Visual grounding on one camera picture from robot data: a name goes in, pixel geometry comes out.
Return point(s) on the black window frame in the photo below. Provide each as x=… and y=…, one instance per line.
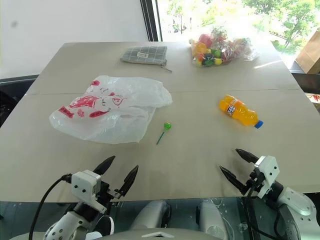
x=151, y=20

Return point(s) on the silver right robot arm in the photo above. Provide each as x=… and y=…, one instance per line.
x=297, y=207

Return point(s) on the red printed white sheet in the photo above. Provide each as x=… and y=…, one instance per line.
x=313, y=97

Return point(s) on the silver rounded robot leg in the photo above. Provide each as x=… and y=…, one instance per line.
x=212, y=216
x=153, y=212

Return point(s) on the orange soda bottle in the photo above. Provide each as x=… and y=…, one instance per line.
x=238, y=110

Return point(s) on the grey checked zipper pouch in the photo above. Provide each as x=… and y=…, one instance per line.
x=143, y=53

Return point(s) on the brown cardboard box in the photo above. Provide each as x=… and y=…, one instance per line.
x=310, y=55

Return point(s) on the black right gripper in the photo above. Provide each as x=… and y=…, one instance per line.
x=255, y=183

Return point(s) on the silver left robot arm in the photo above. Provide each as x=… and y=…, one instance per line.
x=72, y=225

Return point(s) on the white red-printed plastic bag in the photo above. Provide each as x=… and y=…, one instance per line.
x=110, y=112

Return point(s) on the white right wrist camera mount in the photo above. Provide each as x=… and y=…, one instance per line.
x=267, y=170

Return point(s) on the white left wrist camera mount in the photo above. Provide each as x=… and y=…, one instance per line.
x=83, y=186

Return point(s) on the grey robot torso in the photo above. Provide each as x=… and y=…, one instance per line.
x=140, y=235

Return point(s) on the clear bag of toy fruits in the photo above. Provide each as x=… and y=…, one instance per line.
x=215, y=50

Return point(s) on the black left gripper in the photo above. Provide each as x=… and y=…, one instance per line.
x=104, y=193

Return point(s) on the green lollipop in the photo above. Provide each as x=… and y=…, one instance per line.
x=167, y=126

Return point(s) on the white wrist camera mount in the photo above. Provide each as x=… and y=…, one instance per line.
x=267, y=170
x=83, y=186

